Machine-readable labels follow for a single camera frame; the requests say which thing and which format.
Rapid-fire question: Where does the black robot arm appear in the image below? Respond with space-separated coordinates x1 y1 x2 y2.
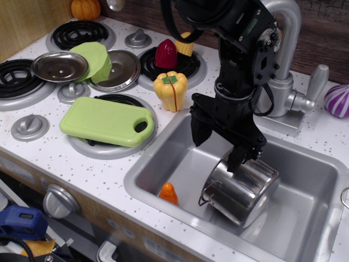
160 1 279 172

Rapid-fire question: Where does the orange toy carrot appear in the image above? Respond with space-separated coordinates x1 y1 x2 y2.
159 182 179 206

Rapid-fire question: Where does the silver stove knob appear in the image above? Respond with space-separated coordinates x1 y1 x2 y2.
11 114 50 142
57 82 91 105
125 29 152 49

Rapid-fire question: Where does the silver oven door handle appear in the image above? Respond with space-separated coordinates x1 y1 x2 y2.
96 241 118 262

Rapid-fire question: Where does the steel lid right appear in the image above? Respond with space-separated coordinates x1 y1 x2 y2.
87 50 141 93

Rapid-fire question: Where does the silver hanging spoon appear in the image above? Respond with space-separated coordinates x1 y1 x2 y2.
106 0 126 11

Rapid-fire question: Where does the silver stove knob middle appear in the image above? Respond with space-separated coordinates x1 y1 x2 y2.
57 82 91 105

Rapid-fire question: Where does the yellow toy corn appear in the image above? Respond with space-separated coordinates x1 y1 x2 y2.
174 40 194 57

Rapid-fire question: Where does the silver oven knob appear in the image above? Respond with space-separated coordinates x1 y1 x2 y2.
43 183 80 219

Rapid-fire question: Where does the silver stove knob front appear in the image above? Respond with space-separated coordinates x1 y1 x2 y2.
11 114 50 142

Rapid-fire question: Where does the silver toy faucet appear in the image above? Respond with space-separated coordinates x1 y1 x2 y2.
238 1 304 136

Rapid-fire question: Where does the back left black burner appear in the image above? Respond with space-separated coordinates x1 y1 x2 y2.
46 20 116 51

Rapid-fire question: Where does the silver faucet handle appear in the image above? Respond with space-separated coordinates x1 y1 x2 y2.
285 64 329 114

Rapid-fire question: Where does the black burner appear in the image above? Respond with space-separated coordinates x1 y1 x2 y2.
1 59 56 111
46 20 116 51
137 47 207 91
68 94 158 160

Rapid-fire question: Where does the steel lid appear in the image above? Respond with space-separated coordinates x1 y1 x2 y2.
87 50 141 93
31 51 88 83

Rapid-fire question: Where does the green plastic bowl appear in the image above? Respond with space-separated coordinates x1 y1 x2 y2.
70 41 112 84

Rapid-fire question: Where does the front black burner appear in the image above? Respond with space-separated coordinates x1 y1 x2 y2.
68 94 158 160

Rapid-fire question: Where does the yellow toy bell pepper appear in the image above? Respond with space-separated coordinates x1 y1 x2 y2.
153 71 188 112

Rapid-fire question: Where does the blue clamp tool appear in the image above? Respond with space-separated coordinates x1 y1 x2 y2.
1 205 48 240

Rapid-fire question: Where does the red toy pepper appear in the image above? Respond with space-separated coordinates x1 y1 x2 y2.
154 39 178 69

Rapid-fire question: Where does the black cable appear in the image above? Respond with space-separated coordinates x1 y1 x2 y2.
0 234 35 262

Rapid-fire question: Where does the silver stove knob back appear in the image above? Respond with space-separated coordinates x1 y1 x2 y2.
125 29 152 49

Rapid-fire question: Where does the far left black burner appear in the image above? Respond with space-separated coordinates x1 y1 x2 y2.
1 59 56 111

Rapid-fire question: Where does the silver sink basin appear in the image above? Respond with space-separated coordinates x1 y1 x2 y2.
124 110 348 261

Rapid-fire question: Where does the back right black burner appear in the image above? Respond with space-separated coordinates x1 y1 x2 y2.
137 47 207 91

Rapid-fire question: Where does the steel lid left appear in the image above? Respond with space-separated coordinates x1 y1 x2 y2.
31 51 88 83

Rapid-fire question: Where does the orange tape piece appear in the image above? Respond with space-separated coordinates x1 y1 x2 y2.
24 239 56 257

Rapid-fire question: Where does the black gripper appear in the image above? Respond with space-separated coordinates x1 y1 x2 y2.
190 93 267 173

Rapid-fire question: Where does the orange toy pumpkin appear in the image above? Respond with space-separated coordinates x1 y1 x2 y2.
71 0 101 21

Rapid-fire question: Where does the purple striped toy onion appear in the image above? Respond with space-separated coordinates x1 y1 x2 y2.
324 85 348 118

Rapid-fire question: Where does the silver wire hook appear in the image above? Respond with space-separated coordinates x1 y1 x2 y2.
340 187 349 209

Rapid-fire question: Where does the stainless steel pot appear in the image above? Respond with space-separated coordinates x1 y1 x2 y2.
198 152 280 228

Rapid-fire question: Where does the green cutting board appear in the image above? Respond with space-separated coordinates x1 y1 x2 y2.
59 97 154 147

